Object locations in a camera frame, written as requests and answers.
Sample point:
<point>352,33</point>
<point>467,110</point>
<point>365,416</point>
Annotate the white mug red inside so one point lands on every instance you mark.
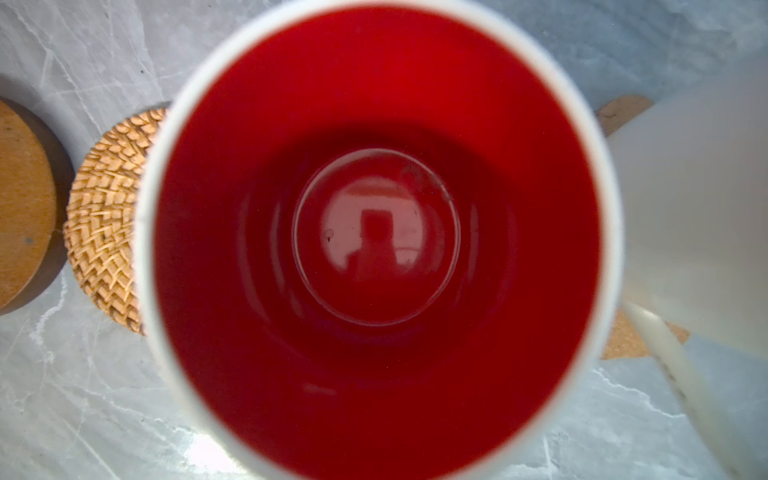
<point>378,240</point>

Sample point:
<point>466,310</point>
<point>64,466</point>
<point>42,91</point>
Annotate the cork paw print coaster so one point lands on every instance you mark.
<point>624,341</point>

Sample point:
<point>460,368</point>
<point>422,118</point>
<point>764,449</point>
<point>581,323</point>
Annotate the woven rattan round coaster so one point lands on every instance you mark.
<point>98,232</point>

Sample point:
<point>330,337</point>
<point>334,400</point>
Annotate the plain white mug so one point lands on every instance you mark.
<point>693,179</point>

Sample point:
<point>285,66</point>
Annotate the brown round wooden coaster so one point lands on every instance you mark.
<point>36,176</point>

